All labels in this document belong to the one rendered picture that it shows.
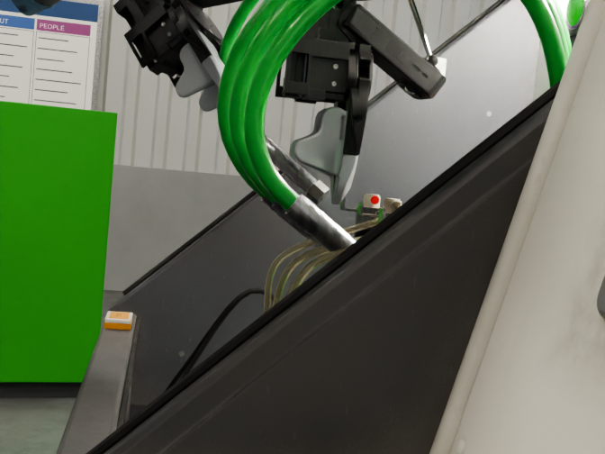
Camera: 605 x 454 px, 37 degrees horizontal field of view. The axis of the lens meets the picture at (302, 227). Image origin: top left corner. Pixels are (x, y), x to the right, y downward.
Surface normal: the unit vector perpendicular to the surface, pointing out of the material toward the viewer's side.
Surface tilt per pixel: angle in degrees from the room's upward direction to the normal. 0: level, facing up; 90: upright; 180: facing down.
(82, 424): 0
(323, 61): 90
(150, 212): 90
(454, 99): 90
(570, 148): 76
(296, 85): 90
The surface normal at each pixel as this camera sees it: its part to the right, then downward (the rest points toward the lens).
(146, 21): -0.43, -0.20
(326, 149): 0.15, 0.14
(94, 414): 0.09, -0.99
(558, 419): -0.93, -0.32
